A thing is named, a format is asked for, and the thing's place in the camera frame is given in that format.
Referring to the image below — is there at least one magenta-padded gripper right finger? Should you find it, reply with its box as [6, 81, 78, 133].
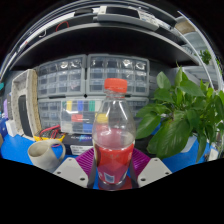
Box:
[128, 148, 173, 188]

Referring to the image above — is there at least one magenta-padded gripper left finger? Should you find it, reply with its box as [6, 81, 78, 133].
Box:
[53, 148, 98, 190]

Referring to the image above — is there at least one clear bottle red label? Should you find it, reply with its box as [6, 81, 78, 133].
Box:
[91, 78, 137, 192]

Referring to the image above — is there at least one small dark box white label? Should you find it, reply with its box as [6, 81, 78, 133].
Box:
[62, 133, 95, 156]

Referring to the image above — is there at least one black box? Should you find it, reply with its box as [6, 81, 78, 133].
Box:
[134, 133, 158, 156]

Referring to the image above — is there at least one grey ceramic cup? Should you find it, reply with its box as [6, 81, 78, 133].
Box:
[27, 138, 67, 174]

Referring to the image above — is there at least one yellow multimeter with leads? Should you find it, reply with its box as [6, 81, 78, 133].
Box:
[33, 124, 67, 143]

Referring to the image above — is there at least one clear organizer with coloured parts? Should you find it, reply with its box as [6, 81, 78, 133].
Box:
[60, 99, 108, 134]

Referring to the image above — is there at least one green potted plant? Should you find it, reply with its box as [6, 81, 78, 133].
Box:
[134, 64, 224, 163]

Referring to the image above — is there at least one black rectangular device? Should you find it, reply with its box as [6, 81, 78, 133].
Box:
[18, 94, 34, 138]

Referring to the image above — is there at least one white perforated tray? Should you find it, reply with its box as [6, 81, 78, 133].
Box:
[10, 68, 43, 143]

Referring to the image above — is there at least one dark grey shelf unit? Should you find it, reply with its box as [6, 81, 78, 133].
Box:
[0, 4, 214, 73]

